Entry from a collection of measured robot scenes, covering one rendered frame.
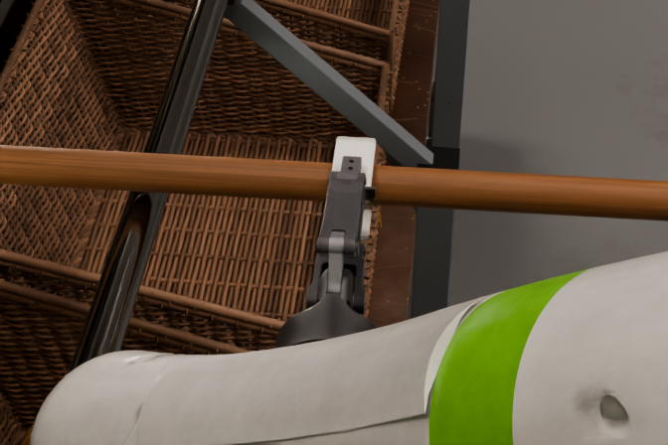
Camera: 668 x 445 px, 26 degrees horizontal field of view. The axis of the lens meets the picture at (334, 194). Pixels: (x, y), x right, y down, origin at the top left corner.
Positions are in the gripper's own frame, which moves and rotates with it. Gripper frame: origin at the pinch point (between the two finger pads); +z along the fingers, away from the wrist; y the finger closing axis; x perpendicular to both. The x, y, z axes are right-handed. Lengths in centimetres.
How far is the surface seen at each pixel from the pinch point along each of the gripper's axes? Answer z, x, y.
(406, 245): 62, 3, 61
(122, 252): -6.6, -16.5, 2.1
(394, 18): 94, -1, 46
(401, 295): 52, 3, 61
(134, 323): 23, -25, 40
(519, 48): 196, 23, 118
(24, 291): 24, -37, 37
